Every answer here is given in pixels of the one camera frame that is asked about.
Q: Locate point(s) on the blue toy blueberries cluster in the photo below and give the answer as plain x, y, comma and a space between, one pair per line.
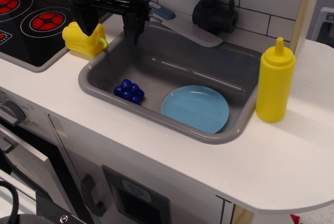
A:
129, 91

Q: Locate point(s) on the grey plastic sink basin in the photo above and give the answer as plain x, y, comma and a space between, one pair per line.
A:
162, 61

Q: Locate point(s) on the grey device in background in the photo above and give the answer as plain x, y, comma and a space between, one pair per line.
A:
323, 30

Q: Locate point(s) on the grey dishwasher panel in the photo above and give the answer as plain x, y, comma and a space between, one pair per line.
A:
136, 201

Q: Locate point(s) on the light blue plate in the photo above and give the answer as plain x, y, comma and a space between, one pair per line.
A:
197, 106

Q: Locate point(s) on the yellow toy bell pepper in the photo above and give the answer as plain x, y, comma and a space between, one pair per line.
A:
76, 40

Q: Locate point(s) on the grey oven door handle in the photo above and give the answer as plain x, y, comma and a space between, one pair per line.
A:
7, 145

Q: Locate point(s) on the light wooden side post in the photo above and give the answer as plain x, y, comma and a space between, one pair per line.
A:
303, 21

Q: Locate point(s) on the black toy stove top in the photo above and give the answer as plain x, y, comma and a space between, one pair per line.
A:
31, 32

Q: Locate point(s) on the grey oven knob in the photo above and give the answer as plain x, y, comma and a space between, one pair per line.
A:
12, 113

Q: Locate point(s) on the black toy faucet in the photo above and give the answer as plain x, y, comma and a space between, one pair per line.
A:
211, 16

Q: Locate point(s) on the grey cabinet door handle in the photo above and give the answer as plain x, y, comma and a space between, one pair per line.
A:
87, 186

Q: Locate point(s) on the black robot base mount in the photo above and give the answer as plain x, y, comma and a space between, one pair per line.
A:
46, 213

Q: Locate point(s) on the yellow squeeze bottle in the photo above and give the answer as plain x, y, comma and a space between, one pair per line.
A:
275, 77

